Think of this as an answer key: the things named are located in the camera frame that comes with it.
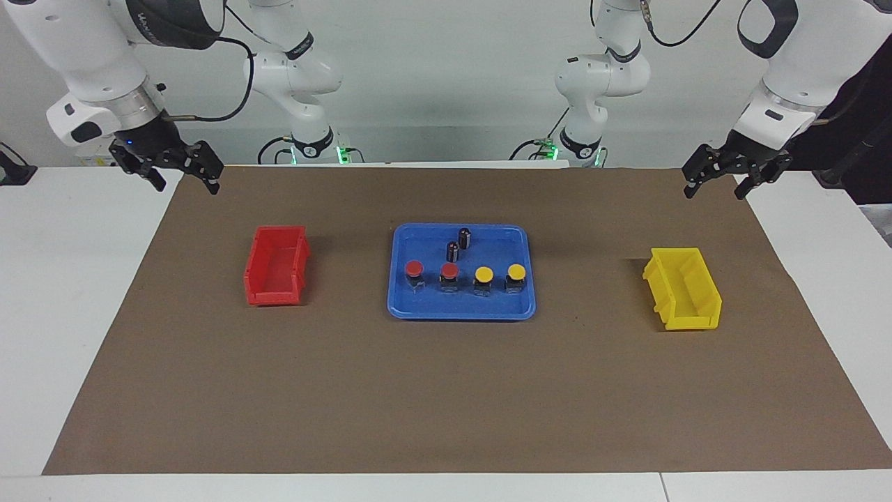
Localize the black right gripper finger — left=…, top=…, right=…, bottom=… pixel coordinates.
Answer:
left=110, top=145, right=168, bottom=193
left=183, top=141, right=224, bottom=196

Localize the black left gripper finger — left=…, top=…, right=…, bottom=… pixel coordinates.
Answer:
left=682, top=144, right=725, bottom=200
left=734, top=159, right=794, bottom=201

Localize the black stand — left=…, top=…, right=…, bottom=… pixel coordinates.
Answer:
left=815, top=117, right=892, bottom=189

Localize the yellow plastic bin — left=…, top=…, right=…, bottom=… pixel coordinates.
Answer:
left=642, top=248, right=723, bottom=331

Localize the red plastic bin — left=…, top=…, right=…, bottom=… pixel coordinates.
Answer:
left=243, top=225, right=311, bottom=307

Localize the black backdrop panel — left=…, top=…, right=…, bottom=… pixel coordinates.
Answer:
left=784, top=31, right=892, bottom=204

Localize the blue plastic tray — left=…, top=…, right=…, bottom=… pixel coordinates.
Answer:
left=387, top=223, right=537, bottom=321

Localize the brown table mat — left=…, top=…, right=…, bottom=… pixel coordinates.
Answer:
left=42, top=165, right=892, bottom=476

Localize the black base cable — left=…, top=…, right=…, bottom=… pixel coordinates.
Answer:
left=508, top=106, right=569, bottom=161
left=256, top=135, right=295, bottom=165

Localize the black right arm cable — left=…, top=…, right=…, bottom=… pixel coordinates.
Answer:
left=164, top=0, right=256, bottom=123

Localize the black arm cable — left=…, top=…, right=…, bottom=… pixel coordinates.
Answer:
left=164, top=0, right=256, bottom=123
left=640, top=0, right=725, bottom=49

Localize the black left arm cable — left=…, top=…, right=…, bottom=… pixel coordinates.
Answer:
left=640, top=0, right=725, bottom=49

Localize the black clamp mount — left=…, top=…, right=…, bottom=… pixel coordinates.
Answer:
left=0, top=142, right=38, bottom=186

